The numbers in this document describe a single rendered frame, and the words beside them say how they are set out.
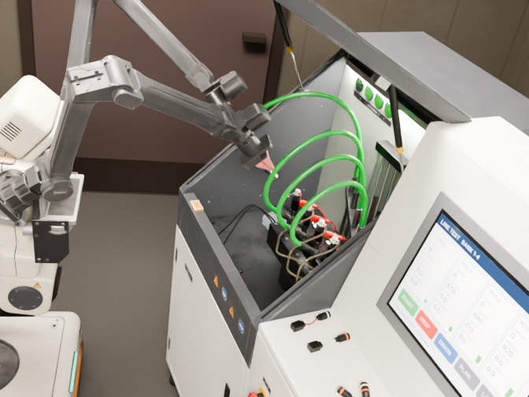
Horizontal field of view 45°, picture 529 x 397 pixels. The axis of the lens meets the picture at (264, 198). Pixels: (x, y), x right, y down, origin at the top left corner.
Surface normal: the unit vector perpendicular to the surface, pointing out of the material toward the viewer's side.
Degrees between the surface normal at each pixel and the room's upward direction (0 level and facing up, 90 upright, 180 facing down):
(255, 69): 90
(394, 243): 76
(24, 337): 0
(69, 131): 114
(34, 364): 0
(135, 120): 90
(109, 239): 0
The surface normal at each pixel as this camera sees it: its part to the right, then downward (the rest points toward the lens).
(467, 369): -0.85, -0.08
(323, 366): 0.14, -0.82
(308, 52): 0.14, 0.57
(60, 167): 0.37, 0.76
